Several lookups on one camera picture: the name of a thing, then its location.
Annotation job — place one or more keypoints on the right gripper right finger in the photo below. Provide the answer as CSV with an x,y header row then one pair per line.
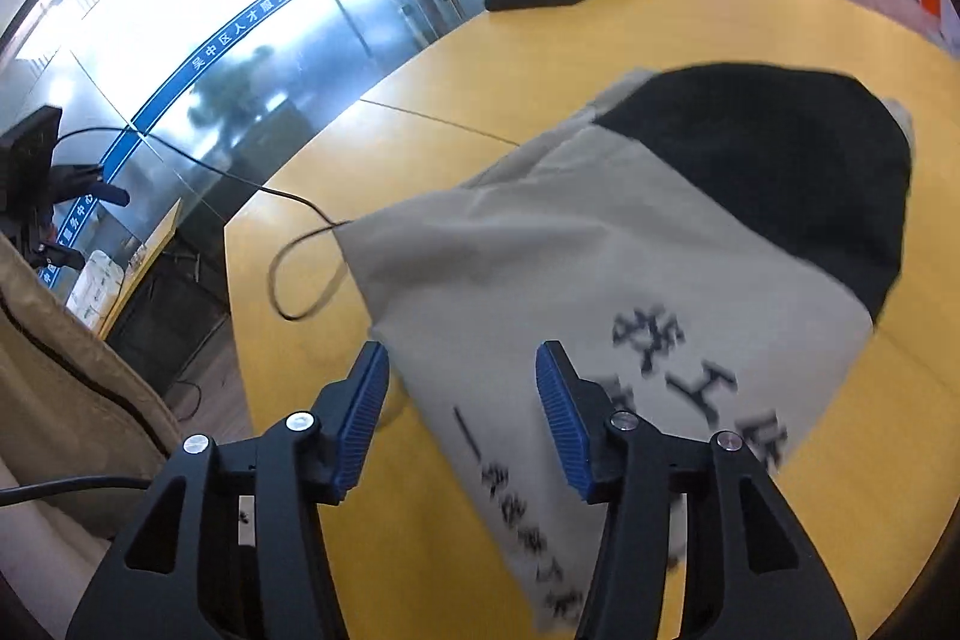
x,y
751,570

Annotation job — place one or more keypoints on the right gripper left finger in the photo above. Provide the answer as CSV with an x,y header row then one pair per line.
x,y
227,542

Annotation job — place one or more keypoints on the beige and black jacket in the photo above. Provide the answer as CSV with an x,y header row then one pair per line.
x,y
711,245

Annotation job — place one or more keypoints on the operator's beige coat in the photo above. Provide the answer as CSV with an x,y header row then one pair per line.
x,y
70,407

